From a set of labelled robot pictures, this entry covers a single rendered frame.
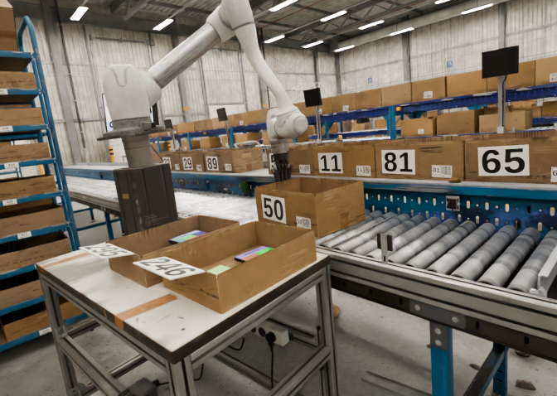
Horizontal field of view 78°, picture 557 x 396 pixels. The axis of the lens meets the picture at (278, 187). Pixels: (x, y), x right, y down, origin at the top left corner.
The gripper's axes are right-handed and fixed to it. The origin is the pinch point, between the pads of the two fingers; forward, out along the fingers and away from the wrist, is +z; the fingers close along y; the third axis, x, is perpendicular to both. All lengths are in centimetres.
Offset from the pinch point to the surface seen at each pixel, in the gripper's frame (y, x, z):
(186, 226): 52, -5, 4
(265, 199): 20.4, 9.3, -1.9
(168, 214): 54, -16, 0
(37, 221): 88, -121, 7
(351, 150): -28.9, 21.0, -17.2
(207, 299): 77, 51, 8
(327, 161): -28.7, 5.7, -11.9
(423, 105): -476, -142, -45
